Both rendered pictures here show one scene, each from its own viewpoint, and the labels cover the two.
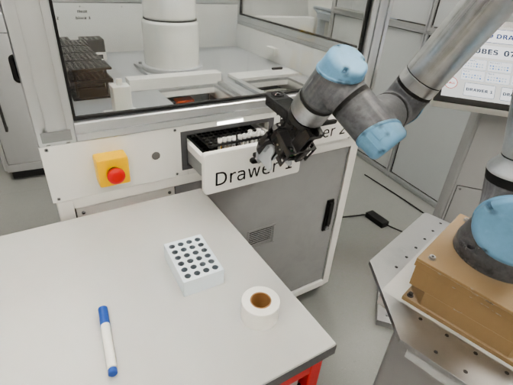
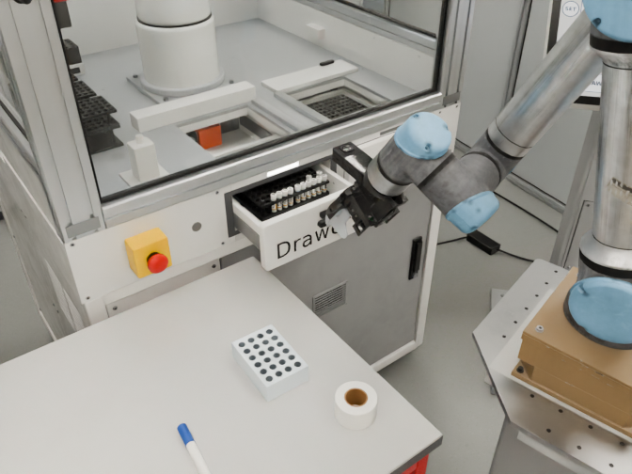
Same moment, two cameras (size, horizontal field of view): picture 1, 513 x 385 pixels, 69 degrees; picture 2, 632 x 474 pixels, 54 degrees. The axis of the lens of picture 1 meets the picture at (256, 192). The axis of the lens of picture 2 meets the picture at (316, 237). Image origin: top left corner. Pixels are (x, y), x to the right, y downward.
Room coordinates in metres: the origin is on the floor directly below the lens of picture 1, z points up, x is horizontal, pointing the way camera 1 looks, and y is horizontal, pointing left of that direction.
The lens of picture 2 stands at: (-0.18, 0.08, 1.61)
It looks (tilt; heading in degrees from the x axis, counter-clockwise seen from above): 36 degrees down; 357
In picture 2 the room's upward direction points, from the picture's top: straight up
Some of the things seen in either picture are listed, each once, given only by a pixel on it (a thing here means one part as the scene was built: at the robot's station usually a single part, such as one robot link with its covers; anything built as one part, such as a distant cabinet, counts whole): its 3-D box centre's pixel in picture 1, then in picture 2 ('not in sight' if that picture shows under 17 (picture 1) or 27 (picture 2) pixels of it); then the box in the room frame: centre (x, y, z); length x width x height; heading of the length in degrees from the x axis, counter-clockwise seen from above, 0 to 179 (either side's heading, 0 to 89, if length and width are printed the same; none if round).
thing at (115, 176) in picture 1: (115, 175); (156, 261); (0.75, 0.33, 0.88); 0.04 x 0.03 x 0.04; 123
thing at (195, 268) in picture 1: (193, 263); (269, 361); (0.58, 0.12, 0.78); 0.12 x 0.08 x 0.04; 31
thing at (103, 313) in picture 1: (107, 338); (197, 458); (0.39, 0.23, 0.77); 0.14 x 0.02 x 0.02; 28
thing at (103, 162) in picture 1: (112, 169); (149, 253); (0.78, 0.35, 0.88); 0.07 x 0.05 x 0.07; 123
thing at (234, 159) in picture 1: (254, 163); (322, 223); (0.86, 0.01, 0.87); 0.29 x 0.02 x 0.11; 123
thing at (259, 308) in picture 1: (259, 307); (355, 404); (0.47, -0.02, 0.78); 0.07 x 0.07 x 0.04
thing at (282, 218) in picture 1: (188, 197); (218, 250); (1.40, 0.30, 0.40); 1.03 x 0.95 x 0.80; 123
